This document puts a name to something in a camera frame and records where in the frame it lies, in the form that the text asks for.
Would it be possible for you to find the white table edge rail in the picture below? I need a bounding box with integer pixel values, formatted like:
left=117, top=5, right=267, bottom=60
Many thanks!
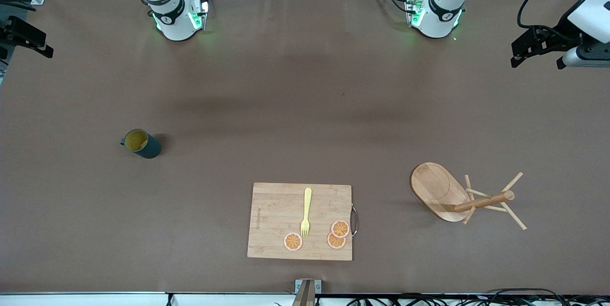
left=0, top=292, right=610, bottom=306

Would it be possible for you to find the wooden mug tree rack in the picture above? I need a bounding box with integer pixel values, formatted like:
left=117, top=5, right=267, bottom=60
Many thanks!
left=410, top=162, right=528, bottom=231

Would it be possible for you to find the bamboo cutting board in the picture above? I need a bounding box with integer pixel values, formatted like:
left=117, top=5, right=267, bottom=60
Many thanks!
left=247, top=182, right=359, bottom=262

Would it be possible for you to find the yellow plastic fork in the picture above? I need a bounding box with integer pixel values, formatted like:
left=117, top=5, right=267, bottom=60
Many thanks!
left=300, top=188, right=313, bottom=238

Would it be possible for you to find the orange slice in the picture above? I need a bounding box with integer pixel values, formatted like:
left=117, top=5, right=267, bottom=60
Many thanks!
left=326, top=231, right=347, bottom=249
left=284, top=232, right=304, bottom=252
left=331, top=219, right=351, bottom=239

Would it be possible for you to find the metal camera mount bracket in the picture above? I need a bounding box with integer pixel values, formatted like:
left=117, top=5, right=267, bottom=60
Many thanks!
left=293, top=279, right=323, bottom=306

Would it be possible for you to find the brown table cover sheet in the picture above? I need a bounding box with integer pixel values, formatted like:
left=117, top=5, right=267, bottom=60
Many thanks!
left=0, top=0, right=610, bottom=296

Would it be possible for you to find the dark teal mug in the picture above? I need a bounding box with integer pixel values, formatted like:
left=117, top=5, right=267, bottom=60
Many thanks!
left=120, top=129, right=162, bottom=159

